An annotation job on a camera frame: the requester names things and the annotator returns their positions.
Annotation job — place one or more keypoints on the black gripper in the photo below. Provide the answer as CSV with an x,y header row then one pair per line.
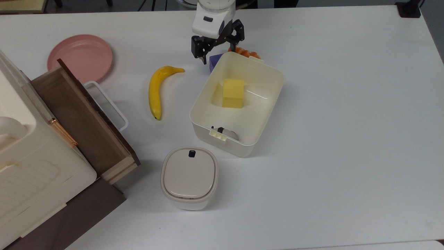
x,y
223,34

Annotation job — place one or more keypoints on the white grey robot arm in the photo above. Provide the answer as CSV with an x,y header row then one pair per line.
x,y
212,17

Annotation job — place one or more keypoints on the purple cube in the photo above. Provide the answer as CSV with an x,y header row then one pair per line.
x,y
214,61

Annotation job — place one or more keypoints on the yellow cube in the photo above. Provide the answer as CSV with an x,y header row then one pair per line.
x,y
233,93

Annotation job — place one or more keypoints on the cream open plastic box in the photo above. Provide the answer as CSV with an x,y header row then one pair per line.
x,y
256,114

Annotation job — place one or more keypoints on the orange white shrimp sushi toy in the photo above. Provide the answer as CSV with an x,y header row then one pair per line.
x,y
248,53

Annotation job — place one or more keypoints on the yellow toy banana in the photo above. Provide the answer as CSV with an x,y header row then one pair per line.
x,y
154,92

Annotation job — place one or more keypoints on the small cream lidded bin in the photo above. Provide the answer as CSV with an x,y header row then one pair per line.
x,y
189,177

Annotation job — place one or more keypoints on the pink plate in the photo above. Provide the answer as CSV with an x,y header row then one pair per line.
x,y
78,55

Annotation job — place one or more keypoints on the black clamp stand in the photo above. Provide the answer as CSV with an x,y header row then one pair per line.
x,y
409,8

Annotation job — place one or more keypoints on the yellow wooden table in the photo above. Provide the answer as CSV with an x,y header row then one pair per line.
x,y
20,5

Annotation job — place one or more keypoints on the cream plastic cabinet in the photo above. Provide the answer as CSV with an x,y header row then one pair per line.
x,y
38,166

